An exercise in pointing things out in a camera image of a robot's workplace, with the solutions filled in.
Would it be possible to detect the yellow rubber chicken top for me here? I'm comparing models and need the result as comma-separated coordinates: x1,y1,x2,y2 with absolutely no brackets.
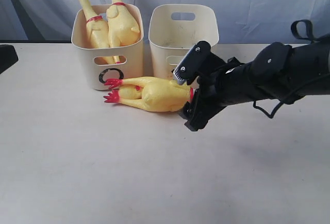
78,0,110,49

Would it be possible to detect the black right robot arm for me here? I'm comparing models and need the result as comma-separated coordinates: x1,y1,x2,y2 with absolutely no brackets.
173,38,329,132

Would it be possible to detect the yellow rubber chicken front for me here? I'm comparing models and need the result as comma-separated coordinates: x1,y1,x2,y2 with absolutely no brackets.
106,0,140,48

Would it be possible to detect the cream bin marked O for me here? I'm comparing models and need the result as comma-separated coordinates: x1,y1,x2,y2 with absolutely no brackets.
71,4,144,90

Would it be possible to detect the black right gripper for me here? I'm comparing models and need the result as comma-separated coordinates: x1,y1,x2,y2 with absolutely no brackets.
173,41,245,132

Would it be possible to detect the cream bin marked X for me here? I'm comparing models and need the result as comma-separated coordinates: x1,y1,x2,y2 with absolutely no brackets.
148,4,219,79

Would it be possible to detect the black object at table edge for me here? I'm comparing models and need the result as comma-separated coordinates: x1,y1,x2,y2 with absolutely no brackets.
0,44,19,74

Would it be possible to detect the blue-grey backdrop curtain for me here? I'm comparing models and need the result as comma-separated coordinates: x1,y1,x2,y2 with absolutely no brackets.
1,0,329,43

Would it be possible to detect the yellow rubber chicken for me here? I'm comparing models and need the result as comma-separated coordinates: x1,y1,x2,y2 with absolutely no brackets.
78,0,110,49
106,0,140,48

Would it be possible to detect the headless yellow chicken body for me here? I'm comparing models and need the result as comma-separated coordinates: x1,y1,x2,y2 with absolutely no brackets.
104,76,194,113

